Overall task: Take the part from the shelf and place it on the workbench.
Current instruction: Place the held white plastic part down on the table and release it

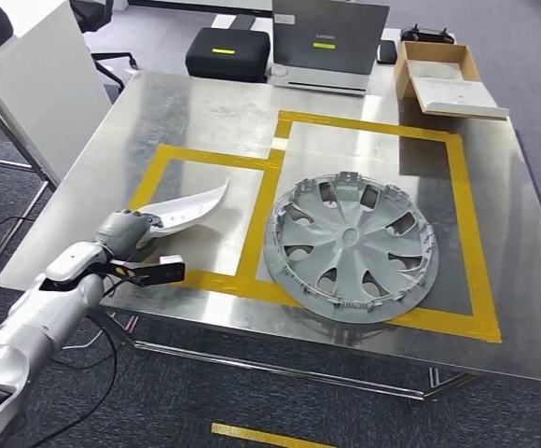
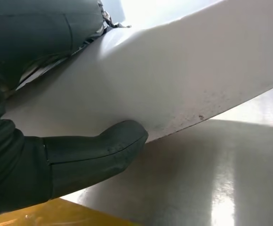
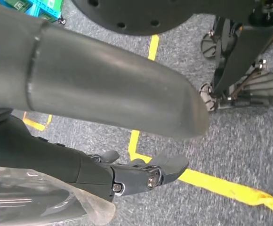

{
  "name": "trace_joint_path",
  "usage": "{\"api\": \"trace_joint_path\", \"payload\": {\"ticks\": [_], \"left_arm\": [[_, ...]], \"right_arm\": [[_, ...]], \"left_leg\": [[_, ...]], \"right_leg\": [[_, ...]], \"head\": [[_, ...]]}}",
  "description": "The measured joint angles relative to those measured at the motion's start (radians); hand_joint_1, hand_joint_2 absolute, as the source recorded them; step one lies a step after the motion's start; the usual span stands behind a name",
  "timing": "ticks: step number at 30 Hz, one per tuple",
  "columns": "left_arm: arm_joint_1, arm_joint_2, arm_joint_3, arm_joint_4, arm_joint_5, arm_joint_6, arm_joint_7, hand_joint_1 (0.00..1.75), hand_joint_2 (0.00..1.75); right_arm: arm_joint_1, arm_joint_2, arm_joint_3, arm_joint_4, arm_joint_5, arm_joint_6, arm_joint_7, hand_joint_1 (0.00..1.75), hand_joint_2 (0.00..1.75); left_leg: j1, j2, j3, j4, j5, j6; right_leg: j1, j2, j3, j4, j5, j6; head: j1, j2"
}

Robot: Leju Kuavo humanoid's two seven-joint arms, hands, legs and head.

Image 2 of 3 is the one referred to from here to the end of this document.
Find stainless steel workbench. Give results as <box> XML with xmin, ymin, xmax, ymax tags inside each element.
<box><xmin>0</xmin><ymin>80</ymin><xmax>273</xmax><ymax>226</ymax></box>

